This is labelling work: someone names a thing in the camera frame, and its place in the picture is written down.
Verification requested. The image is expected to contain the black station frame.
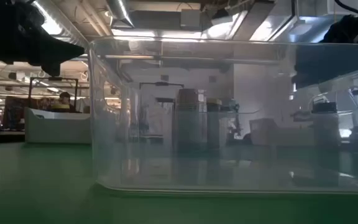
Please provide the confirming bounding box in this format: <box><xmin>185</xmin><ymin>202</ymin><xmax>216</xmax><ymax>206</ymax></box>
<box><xmin>139</xmin><ymin>81</ymin><xmax>185</xmax><ymax>103</ymax></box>

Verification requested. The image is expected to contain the round silver ventilation duct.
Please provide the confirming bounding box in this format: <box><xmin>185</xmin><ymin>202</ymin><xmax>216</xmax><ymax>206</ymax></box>
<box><xmin>105</xmin><ymin>0</ymin><xmax>135</xmax><ymax>28</ymax></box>

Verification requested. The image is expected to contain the long gray metal pipe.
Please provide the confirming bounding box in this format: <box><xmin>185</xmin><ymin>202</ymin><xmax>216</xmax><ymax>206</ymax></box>
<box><xmin>104</xmin><ymin>54</ymin><xmax>281</xmax><ymax>65</ymax></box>

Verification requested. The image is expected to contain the gray metal junction box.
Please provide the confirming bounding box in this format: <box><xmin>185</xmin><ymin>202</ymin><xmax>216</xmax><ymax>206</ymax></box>
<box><xmin>180</xmin><ymin>8</ymin><xmax>203</xmax><ymax>31</ymax></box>

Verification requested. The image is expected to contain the green table mat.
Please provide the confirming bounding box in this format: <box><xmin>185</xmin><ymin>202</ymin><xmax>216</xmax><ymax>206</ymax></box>
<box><xmin>0</xmin><ymin>141</ymin><xmax>358</xmax><ymax>224</ymax></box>

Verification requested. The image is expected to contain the person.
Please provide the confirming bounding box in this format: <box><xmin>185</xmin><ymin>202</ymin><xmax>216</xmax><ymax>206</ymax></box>
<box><xmin>50</xmin><ymin>91</ymin><xmax>76</xmax><ymax>113</ymax></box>

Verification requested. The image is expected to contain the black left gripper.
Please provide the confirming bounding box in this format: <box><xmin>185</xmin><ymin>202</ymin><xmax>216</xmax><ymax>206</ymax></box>
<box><xmin>0</xmin><ymin>0</ymin><xmax>85</xmax><ymax>77</ymax></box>

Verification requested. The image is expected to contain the large cork-lid spice jar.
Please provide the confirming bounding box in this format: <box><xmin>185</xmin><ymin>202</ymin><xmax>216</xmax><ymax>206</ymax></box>
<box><xmin>175</xmin><ymin>88</ymin><xmax>208</xmax><ymax>151</ymax></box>

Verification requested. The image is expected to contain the rectangular silver air duct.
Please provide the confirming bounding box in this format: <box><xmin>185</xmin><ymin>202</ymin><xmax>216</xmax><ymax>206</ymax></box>
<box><xmin>249</xmin><ymin>0</ymin><xmax>358</xmax><ymax>43</ymax></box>

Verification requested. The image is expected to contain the yellow-lid spice jar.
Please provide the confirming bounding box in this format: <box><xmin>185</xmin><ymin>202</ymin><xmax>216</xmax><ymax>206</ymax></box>
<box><xmin>206</xmin><ymin>97</ymin><xmax>223</xmax><ymax>147</ymax></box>

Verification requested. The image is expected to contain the fluorescent light panel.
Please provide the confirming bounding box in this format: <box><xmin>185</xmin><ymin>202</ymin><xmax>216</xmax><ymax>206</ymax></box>
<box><xmin>111</xmin><ymin>29</ymin><xmax>203</xmax><ymax>43</ymax></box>

